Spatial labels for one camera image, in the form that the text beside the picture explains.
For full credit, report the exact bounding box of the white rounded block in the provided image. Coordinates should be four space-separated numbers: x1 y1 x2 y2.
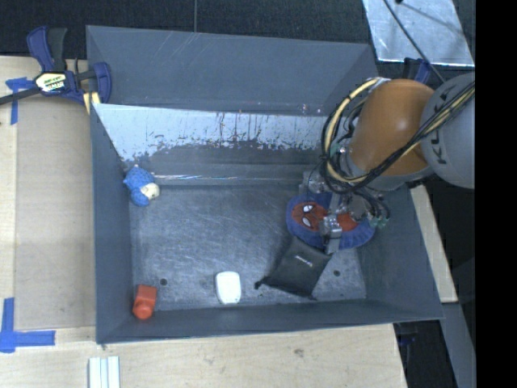
215 271 243 306

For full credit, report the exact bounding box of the black fabric pouch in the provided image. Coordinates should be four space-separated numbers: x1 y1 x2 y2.
254 236 334 301

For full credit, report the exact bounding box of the orange small bottle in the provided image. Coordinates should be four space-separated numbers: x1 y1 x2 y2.
132 284 158 321

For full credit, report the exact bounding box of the pale wood flat board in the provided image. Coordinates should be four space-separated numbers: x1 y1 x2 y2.
14 97 99 331

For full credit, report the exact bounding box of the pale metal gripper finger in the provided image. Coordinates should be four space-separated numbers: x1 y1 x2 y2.
318 215 334 254
330 217 344 255

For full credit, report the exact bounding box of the blue toy animal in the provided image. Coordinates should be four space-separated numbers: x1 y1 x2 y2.
122 164 162 208

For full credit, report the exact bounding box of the blue round red-faced toy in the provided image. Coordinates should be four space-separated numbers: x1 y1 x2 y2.
285 192 375 252

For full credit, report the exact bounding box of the grey metal bin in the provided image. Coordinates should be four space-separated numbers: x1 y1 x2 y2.
85 24 446 345

